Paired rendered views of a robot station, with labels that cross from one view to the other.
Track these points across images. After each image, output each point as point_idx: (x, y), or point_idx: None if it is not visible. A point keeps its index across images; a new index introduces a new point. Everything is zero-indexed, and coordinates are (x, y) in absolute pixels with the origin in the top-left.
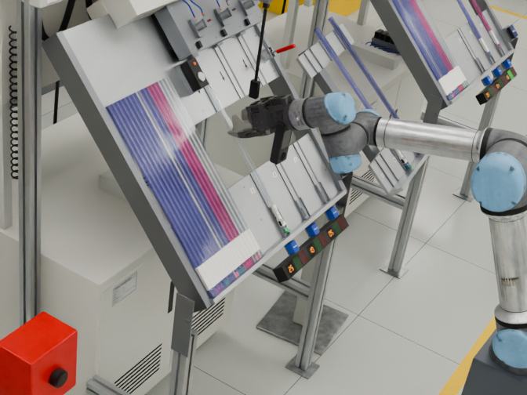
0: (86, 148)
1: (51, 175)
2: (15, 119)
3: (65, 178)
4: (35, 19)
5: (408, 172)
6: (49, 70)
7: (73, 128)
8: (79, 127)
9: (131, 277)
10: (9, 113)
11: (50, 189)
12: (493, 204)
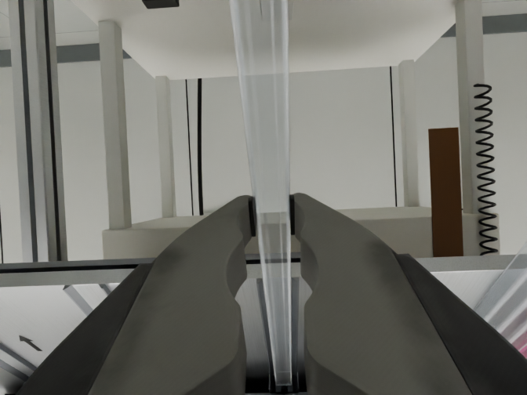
0: (221, 47)
1: (309, 34)
2: (495, 192)
3: (302, 25)
4: None
5: None
6: (402, 241)
7: (203, 69)
8: (195, 68)
9: None
10: (474, 192)
11: (340, 19)
12: None
